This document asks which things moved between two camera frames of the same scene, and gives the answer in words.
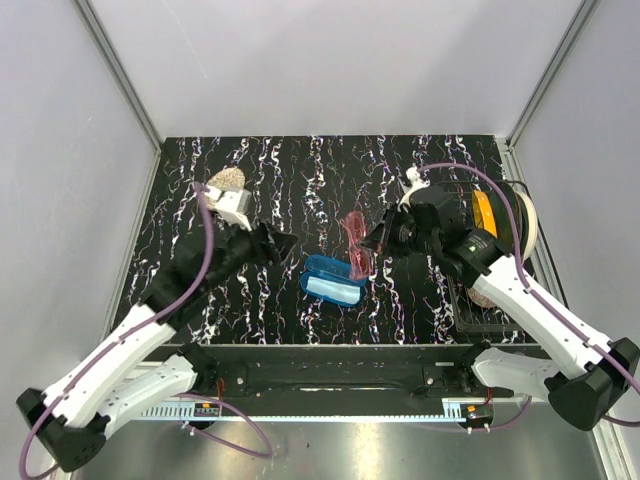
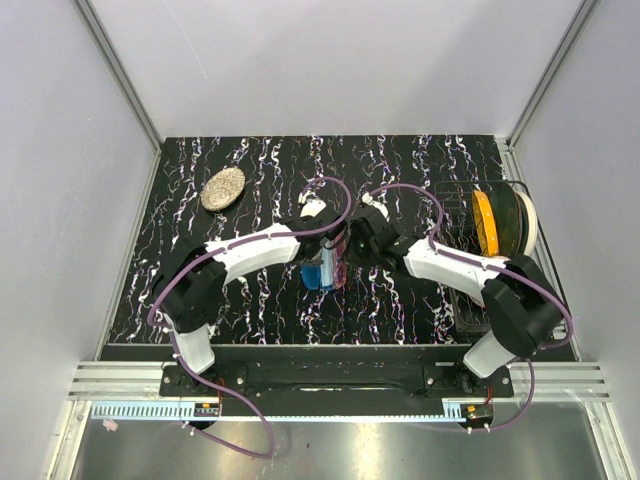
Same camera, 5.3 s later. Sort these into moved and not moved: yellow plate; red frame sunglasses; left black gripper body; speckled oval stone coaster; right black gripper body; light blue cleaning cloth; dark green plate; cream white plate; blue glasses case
Moved: blue glasses case; red frame sunglasses; left black gripper body; right black gripper body; light blue cleaning cloth
Not moved: speckled oval stone coaster; dark green plate; cream white plate; yellow plate
